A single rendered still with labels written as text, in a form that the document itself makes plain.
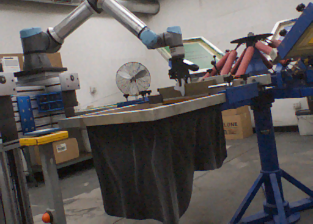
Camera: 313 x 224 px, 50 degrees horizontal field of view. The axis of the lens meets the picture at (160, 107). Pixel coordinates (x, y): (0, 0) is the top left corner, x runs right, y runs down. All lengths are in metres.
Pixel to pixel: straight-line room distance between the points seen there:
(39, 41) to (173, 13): 5.35
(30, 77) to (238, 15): 4.86
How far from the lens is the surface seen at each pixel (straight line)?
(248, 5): 6.20
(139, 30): 1.66
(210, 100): 1.39
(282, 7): 5.96
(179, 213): 1.38
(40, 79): 1.84
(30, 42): 1.89
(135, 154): 1.35
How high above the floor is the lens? 1.05
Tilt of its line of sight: 3 degrees down
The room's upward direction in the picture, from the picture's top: 9 degrees counter-clockwise
